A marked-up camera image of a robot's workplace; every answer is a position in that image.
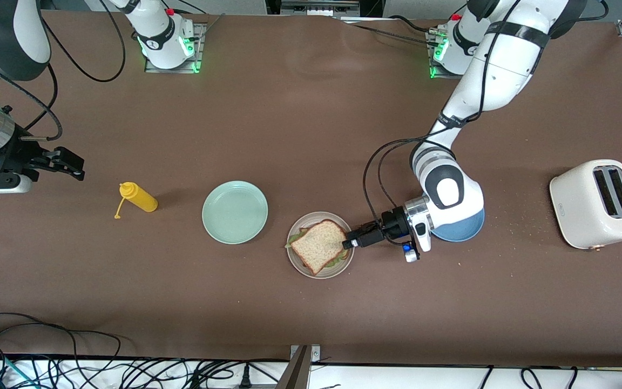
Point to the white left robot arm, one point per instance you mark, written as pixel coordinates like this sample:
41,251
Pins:
494,70

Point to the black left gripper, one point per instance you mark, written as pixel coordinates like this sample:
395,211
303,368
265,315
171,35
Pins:
391,223

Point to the grey and black equipment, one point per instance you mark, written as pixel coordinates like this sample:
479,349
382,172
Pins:
316,6

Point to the white toaster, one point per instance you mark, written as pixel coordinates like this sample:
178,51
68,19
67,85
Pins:
575,205

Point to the black power plug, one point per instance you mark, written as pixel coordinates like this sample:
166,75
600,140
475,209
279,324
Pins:
245,378

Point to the light green plate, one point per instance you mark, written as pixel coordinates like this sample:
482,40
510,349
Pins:
235,212

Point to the blue plate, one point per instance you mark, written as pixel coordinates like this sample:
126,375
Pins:
462,232

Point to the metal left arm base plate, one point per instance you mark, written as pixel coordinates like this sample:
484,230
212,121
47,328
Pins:
440,74

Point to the grey metal bracket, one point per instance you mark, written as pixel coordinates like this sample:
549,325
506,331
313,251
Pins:
299,373

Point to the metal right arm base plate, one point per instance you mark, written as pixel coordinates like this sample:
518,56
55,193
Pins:
201,54

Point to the brown bread slice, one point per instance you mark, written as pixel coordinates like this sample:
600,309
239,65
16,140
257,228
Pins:
319,246

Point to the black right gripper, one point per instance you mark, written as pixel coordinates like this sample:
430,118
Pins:
18,153

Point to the yellow mustard squeeze bottle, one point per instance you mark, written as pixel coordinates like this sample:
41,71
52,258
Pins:
138,199

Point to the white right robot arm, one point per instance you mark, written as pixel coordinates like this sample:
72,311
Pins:
154,32

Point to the beige plate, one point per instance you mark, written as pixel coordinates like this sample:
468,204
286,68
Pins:
297,267

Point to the green lettuce leaf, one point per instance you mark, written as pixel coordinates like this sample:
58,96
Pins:
338,262

